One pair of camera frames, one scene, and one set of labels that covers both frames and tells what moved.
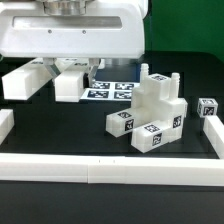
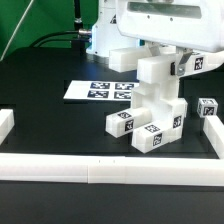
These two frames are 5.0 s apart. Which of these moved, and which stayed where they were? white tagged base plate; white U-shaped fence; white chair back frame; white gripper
Moved: white gripper; white chair back frame
Stayed: white U-shaped fence; white tagged base plate
